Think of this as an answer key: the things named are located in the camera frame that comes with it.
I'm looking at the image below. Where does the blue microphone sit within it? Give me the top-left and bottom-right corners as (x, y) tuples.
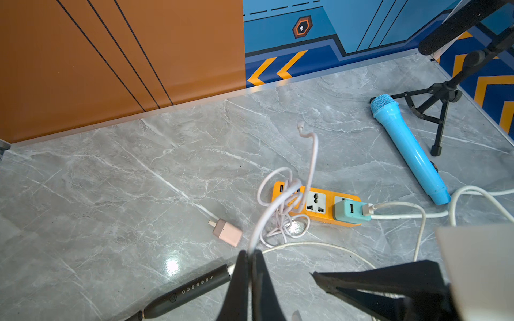
(370, 94), (451, 205)

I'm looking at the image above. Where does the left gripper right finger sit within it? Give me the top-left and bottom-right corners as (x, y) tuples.
(251, 250), (286, 321)

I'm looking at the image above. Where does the orange power strip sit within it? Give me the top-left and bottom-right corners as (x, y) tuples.
(290, 187), (361, 227)

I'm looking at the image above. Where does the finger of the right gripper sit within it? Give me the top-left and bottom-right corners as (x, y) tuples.
(312, 260), (447, 296)
(315, 280), (406, 320)

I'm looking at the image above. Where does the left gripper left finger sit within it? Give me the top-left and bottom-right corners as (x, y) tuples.
(216, 251), (250, 321)

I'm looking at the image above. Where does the pink charger cube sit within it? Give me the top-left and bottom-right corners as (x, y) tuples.
(208, 219), (243, 247)

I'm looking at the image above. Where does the pink usb cable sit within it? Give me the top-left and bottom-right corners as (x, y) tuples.
(245, 121), (319, 258)

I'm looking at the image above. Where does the black electric toothbrush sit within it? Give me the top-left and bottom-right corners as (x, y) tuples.
(127, 264), (235, 321)

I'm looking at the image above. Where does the teal charger cube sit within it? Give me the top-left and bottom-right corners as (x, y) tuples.
(333, 199), (372, 225)

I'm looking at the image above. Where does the white usb cable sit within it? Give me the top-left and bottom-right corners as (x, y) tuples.
(260, 200), (451, 274)

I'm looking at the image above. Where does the white power strip cord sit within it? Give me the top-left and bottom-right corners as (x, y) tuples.
(447, 184), (514, 227)

